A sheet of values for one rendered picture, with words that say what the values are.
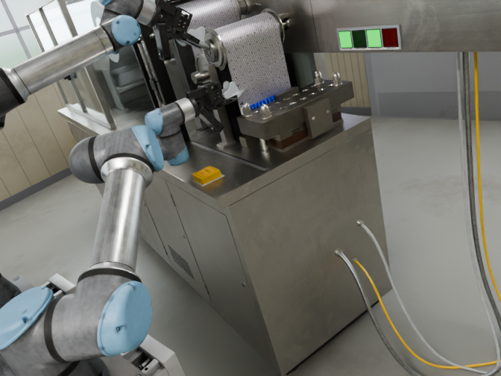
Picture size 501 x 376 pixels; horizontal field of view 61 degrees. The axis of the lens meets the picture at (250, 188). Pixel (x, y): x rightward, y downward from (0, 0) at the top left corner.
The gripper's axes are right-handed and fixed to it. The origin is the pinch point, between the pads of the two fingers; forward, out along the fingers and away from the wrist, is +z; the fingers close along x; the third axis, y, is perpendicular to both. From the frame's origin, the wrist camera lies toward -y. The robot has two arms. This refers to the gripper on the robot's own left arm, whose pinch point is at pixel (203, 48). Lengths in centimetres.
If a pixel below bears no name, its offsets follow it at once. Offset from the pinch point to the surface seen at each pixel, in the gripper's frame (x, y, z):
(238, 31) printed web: -3.9, 9.3, 8.6
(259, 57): -5.0, 4.7, 19.1
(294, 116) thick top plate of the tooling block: -24.7, -12.4, 27.1
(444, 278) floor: -36, -54, 134
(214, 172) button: -18.2, -38.1, 8.4
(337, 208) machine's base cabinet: -31, -37, 55
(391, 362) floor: -49, -88, 93
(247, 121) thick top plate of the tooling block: -15.7, -18.9, 16.1
